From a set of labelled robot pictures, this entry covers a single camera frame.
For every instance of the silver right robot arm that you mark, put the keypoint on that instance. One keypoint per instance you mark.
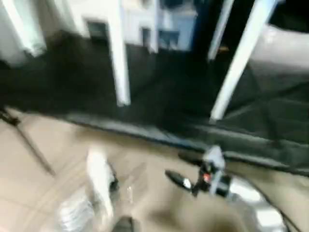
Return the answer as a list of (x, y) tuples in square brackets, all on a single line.
[(256, 208)]

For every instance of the black work mat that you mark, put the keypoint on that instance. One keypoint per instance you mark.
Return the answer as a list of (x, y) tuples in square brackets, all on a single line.
[(169, 96)]

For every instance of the black floor stand leg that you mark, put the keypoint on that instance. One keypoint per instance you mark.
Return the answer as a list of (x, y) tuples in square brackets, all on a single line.
[(26, 142)]

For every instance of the white cabinet with glass doors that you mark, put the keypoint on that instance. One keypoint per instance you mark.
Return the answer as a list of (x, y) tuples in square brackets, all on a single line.
[(145, 21)]

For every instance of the grey cushion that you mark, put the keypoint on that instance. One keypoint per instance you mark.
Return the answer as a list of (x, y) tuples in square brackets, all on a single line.
[(285, 46)]

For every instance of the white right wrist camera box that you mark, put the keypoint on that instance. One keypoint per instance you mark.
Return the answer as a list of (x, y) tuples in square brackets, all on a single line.
[(214, 157)]

